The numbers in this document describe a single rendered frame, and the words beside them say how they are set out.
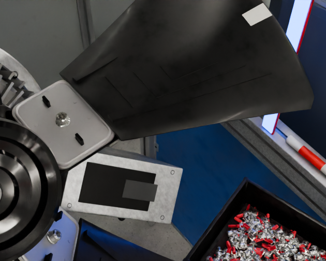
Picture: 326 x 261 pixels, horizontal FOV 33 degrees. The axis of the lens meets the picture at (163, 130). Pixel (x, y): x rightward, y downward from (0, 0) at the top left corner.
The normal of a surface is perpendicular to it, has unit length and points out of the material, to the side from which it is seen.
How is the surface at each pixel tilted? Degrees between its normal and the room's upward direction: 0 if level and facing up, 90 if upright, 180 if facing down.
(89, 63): 4
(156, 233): 0
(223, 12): 15
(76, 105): 0
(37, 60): 90
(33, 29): 90
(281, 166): 90
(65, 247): 54
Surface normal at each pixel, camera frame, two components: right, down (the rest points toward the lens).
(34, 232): 0.32, -0.06
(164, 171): 0.49, 0.11
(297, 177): -0.77, 0.51
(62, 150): 0.01, -0.58
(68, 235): 0.79, -0.50
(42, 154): 0.29, 0.26
